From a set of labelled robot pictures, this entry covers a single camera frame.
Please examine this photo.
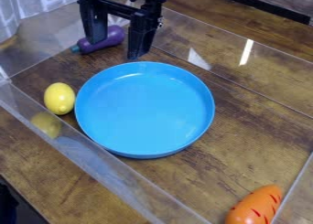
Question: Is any clear acrylic front wall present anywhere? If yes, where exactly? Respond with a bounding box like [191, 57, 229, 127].
[0, 79, 211, 224]

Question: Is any orange toy carrot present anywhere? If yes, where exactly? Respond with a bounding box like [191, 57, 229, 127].
[225, 185, 282, 224]

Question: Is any yellow toy lemon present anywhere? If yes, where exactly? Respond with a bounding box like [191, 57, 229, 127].
[44, 82, 76, 115]

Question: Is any purple toy eggplant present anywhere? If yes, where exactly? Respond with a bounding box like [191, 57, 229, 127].
[70, 25, 126, 54]

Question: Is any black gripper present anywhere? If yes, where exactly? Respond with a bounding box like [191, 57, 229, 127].
[78, 0, 166, 59]

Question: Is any blue round plate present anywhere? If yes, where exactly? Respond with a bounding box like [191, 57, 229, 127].
[75, 61, 215, 159]

